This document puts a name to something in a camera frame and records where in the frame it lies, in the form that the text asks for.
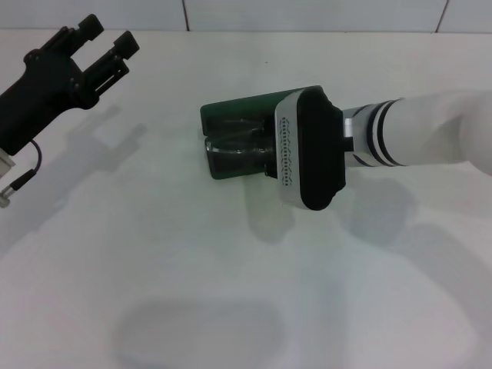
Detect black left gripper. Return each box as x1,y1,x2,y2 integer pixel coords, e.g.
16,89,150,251
0,14,140,157

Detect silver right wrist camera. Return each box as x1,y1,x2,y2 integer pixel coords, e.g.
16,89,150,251
273,87,349,211

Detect green glasses case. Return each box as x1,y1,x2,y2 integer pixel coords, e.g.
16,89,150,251
199,85,324,181

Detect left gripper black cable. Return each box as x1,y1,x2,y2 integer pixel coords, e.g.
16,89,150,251
0,140,43,208

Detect clear white glasses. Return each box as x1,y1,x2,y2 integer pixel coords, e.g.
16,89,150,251
205,117,276,170

